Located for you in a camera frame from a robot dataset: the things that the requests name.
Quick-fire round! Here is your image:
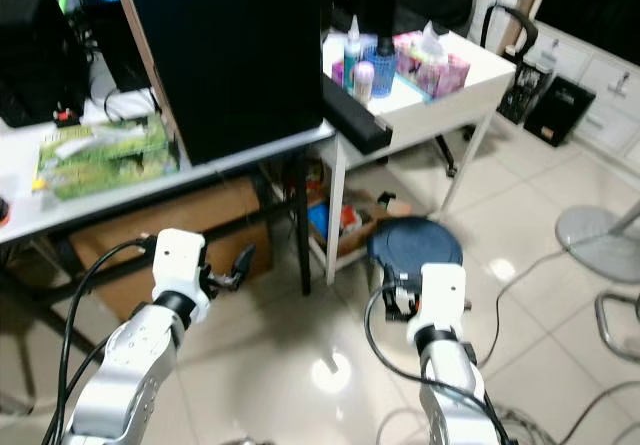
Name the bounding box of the brown cardboard box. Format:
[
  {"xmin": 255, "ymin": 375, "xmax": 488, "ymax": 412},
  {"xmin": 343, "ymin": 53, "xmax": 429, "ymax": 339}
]
[{"xmin": 64, "ymin": 175, "xmax": 273, "ymax": 318}]

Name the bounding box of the open box of clutter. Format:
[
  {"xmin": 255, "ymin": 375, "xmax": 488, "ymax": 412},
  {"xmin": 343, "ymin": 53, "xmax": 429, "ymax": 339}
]
[{"xmin": 304, "ymin": 187, "xmax": 403, "ymax": 258}]

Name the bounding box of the green tissue box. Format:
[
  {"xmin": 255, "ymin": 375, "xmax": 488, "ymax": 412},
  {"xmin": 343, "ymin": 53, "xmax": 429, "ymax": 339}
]
[{"xmin": 34, "ymin": 113, "xmax": 182, "ymax": 202}]

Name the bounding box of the black soundbar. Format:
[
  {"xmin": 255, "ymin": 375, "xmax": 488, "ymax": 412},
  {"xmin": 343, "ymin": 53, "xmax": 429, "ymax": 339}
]
[{"xmin": 321, "ymin": 73, "xmax": 394, "ymax": 156}]

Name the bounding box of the round grey fan base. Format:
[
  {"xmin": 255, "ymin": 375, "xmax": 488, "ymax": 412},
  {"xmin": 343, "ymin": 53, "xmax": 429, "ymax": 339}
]
[{"xmin": 554, "ymin": 202, "xmax": 640, "ymax": 285}]

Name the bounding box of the small white side table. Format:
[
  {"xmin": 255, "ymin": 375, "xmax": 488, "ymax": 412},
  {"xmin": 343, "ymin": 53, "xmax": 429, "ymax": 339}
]
[{"xmin": 322, "ymin": 30, "xmax": 518, "ymax": 286}]

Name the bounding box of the small pale pink bottle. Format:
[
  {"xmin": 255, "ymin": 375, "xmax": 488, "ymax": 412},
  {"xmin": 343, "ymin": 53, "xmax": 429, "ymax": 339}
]
[{"xmin": 352, "ymin": 61, "xmax": 376, "ymax": 105}]

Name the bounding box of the blue plastic bottle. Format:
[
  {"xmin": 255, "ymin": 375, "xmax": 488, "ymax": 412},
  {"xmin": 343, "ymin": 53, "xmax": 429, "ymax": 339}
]
[{"xmin": 370, "ymin": 37, "xmax": 398, "ymax": 99}]

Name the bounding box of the white desk with black legs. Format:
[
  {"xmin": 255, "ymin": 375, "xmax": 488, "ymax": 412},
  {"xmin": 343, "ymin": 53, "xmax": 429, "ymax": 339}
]
[{"xmin": 0, "ymin": 60, "xmax": 336, "ymax": 386}]

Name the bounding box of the teal bottle with white nozzle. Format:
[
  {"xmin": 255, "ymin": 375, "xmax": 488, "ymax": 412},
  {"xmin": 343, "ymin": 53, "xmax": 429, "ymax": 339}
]
[{"xmin": 342, "ymin": 15, "xmax": 364, "ymax": 92}]

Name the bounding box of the pink tissue pack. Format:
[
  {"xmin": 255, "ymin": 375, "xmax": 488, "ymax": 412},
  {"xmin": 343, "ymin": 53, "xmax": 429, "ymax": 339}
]
[{"xmin": 393, "ymin": 21, "xmax": 472, "ymax": 101}]

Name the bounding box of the flat black box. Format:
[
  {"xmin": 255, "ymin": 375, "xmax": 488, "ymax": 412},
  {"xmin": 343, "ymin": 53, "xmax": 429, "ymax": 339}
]
[{"xmin": 522, "ymin": 74, "xmax": 597, "ymax": 148}]

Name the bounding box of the black boxy device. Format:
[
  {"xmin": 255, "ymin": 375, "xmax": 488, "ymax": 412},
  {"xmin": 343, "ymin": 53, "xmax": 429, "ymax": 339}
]
[{"xmin": 0, "ymin": 0, "xmax": 77, "ymax": 128}]

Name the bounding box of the black office chair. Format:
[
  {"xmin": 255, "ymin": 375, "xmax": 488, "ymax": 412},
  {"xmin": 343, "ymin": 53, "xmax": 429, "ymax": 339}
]
[{"xmin": 479, "ymin": 3, "xmax": 542, "ymax": 66}]

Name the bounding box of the white drawer cabinet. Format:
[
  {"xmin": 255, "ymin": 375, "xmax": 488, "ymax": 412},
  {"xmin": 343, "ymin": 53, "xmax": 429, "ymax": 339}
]
[{"xmin": 525, "ymin": 20, "xmax": 640, "ymax": 158}]

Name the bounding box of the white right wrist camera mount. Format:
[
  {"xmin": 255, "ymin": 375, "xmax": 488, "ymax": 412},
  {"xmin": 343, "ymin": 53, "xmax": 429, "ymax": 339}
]
[{"xmin": 417, "ymin": 262, "xmax": 470, "ymax": 338}]

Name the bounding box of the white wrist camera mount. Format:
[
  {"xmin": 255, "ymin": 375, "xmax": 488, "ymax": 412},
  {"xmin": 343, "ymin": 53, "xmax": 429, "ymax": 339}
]
[
  {"xmin": 417, "ymin": 262, "xmax": 470, "ymax": 338},
  {"xmin": 152, "ymin": 228, "xmax": 212, "ymax": 312}
]

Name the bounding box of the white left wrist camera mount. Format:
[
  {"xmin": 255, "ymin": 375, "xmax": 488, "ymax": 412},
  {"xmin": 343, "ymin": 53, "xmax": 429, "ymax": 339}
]
[{"xmin": 152, "ymin": 228, "xmax": 212, "ymax": 312}]

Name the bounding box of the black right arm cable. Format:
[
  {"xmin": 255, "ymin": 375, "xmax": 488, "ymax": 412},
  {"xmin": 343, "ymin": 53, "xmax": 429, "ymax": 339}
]
[{"xmin": 363, "ymin": 283, "xmax": 516, "ymax": 445}]

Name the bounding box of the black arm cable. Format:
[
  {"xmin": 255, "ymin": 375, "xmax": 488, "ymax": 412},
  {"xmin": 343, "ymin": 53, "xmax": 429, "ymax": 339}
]
[
  {"xmin": 363, "ymin": 283, "xmax": 516, "ymax": 445},
  {"xmin": 58, "ymin": 239, "xmax": 159, "ymax": 445}
]

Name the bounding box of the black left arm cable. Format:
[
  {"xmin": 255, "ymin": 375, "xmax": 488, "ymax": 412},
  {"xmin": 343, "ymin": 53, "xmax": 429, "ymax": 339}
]
[{"xmin": 58, "ymin": 239, "xmax": 159, "ymax": 445}]

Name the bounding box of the metal chair frame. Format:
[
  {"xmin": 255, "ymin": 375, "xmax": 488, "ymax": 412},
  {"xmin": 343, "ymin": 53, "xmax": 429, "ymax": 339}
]
[{"xmin": 594, "ymin": 290, "xmax": 640, "ymax": 363}]

